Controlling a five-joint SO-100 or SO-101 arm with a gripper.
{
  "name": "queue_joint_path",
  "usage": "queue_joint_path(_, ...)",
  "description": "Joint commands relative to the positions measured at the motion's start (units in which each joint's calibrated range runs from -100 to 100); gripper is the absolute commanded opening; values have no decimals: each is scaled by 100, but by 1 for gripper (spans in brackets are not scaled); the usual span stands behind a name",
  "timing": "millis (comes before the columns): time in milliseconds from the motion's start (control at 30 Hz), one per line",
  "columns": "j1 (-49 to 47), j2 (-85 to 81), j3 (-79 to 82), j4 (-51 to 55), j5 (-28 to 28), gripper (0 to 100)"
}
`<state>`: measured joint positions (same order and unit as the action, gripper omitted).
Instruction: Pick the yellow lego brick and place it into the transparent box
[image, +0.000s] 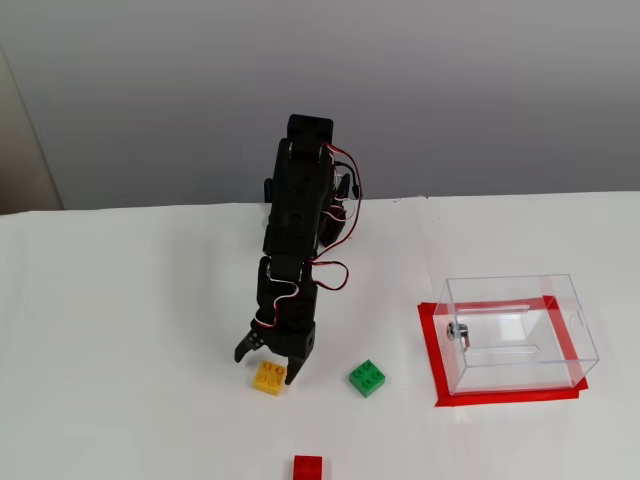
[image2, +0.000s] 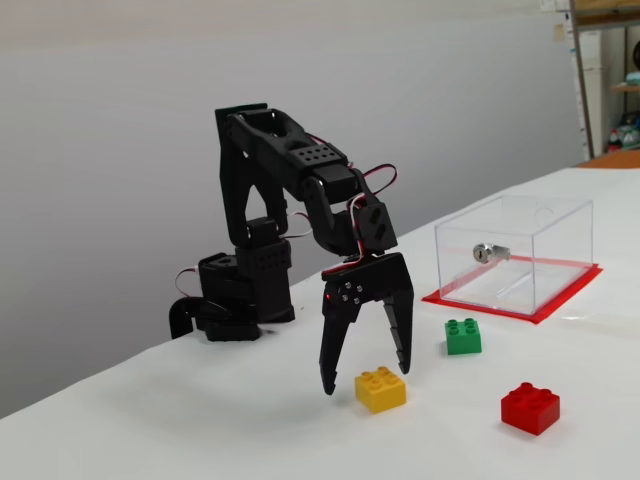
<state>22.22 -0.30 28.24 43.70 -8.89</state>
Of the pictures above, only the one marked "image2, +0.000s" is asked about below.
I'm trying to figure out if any red white looped arm cable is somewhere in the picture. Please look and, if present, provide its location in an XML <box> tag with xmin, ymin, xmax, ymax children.
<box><xmin>361</xmin><ymin>163</ymin><xmax>400</xmax><ymax>197</ymax></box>

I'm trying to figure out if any orange wooden table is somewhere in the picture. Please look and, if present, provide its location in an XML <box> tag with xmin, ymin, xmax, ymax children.
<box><xmin>573</xmin><ymin>149</ymin><xmax>640</xmax><ymax>172</ymax></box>

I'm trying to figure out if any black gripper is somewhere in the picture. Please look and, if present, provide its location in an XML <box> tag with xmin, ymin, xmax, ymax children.
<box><xmin>317</xmin><ymin>199</ymin><xmax>416</xmax><ymax>397</ymax></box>

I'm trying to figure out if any red white base cable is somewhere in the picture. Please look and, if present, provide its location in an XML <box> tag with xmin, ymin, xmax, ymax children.
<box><xmin>175</xmin><ymin>266</ymin><xmax>202</xmax><ymax>299</ymax></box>

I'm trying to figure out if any transparent plastic box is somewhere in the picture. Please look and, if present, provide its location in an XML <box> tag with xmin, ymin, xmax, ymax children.
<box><xmin>433</xmin><ymin>193</ymin><xmax>595</xmax><ymax>317</ymax></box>

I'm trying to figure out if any green lego brick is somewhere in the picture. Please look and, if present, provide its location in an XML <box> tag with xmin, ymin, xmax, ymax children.
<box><xmin>443</xmin><ymin>317</ymin><xmax>485</xmax><ymax>357</ymax></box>

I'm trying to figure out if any red tape square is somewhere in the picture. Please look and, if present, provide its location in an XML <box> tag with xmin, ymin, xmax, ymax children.
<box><xmin>420</xmin><ymin>254</ymin><xmax>604</xmax><ymax>327</ymax></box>

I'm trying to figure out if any black table clamp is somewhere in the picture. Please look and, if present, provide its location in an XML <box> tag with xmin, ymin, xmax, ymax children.
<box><xmin>168</xmin><ymin>296</ymin><xmax>262</xmax><ymax>344</ymax></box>

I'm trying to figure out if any red lego brick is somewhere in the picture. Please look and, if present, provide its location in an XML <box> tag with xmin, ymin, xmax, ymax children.
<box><xmin>500</xmin><ymin>381</ymin><xmax>562</xmax><ymax>438</ymax></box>

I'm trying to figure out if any silver lock cylinder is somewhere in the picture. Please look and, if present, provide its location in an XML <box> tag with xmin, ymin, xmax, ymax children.
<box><xmin>471</xmin><ymin>242</ymin><xmax>512</xmax><ymax>265</ymax></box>

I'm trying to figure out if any yellow lego brick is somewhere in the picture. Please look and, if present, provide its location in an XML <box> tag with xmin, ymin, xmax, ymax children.
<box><xmin>354</xmin><ymin>365</ymin><xmax>408</xmax><ymax>415</ymax></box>

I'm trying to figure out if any red white gripper servo cable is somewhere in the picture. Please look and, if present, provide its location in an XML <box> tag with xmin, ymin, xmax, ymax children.
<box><xmin>321</xmin><ymin>193</ymin><xmax>370</xmax><ymax>280</ymax></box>

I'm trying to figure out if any metal shelf rack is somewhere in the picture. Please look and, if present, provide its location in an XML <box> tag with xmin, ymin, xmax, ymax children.
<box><xmin>568</xmin><ymin>0</ymin><xmax>640</xmax><ymax>162</ymax></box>

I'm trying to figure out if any colourful toy on shelf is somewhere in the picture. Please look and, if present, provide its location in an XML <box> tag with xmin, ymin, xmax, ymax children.
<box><xmin>606</xmin><ymin>111</ymin><xmax>640</xmax><ymax>152</ymax></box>

